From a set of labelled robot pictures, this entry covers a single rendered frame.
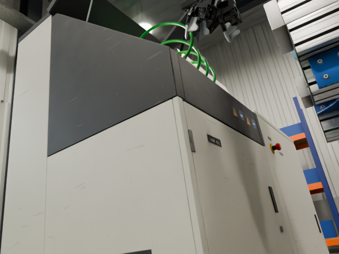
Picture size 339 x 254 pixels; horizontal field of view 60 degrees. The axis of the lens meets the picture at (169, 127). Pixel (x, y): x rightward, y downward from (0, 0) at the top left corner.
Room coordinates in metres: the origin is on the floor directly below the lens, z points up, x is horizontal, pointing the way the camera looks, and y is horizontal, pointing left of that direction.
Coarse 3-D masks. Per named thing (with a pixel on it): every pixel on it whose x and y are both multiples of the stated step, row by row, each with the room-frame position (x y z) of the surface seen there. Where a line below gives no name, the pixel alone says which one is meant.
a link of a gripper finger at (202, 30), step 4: (200, 20) 0.98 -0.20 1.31; (204, 20) 0.97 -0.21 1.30; (200, 24) 0.99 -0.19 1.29; (204, 24) 0.98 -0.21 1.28; (200, 28) 1.00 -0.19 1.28; (204, 28) 0.99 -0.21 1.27; (200, 32) 1.01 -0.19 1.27; (204, 32) 1.01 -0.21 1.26; (208, 32) 1.00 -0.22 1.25; (196, 36) 1.03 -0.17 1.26; (200, 36) 1.03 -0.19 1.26
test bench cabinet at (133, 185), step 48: (96, 144) 0.84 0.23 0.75; (144, 144) 0.74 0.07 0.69; (48, 192) 0.98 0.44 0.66; (96, 192) 0.85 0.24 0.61; (144, 192) 0.75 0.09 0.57; (192, 192) 0.67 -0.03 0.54; (48, 240) 0.97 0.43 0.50; (96, 240) 0.85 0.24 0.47; (144, 240) 0.76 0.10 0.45; (192, 240) 0.68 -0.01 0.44
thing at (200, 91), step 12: (180, 60) 0.71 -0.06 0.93; (180, 72) 0.70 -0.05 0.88; (192, 72) 0.77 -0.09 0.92; (192, 84) 0.75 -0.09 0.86; (204, 84) 0.82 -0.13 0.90; (216, 84) 0.91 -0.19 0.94; (192, 96) 0.74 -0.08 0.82; (204, 96) 0.81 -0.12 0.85; (216, 96) 0.89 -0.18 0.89; (228, 96) 0.99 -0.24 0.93; (204, 108) 0.79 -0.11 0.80; (216, 108) 0.87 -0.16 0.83; (228, 108) 0.96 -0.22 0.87; (240, 108) 1.08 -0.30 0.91; (228, 120) 0.94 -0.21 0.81; (240, 120) 1.04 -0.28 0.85; (240, 132) 1.02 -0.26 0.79; (252, 132) 1.14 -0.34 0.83
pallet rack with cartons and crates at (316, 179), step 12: (300, 108) 5.48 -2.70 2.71; (300, 120) 5.52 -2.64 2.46; (288, 132) 5.82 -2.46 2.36; (300, 132) 5.72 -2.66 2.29; (300, 144) 6.32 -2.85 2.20; (312, 144) 5.49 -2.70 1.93; (312, 156) 5.52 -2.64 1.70; (312, 168) 5.70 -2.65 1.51; (312, 180) 5.73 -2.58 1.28; (324, 180) 5.49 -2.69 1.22; (312, 192) 6.35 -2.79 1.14; (336, 216) 5.49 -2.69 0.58; (324, 228) 5.80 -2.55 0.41; (336, 240) 5.56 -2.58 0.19
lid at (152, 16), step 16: (64, 0) 0.94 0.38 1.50; (80, 0) 0.98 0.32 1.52; (96, 0) 1.01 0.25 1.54; (112, 0) 1.06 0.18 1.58; (128, 0) 1.09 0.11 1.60; (144, 0) 1.13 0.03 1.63; (160, 0) 1.17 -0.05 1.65; (176, 0) 1.22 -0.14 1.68; (80, 16) 1.04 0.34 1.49; (96, 16) 1.07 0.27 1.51; (112, 16) 1.11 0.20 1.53; (128, 16) 1.17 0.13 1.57; (144, 16) 1.21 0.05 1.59; (160, 16) 1.26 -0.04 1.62; (176, 16) 1.30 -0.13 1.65; (128, 32) 1.23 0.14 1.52; (160, 32) 1.35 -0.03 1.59; (176, 32) 1.38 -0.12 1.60
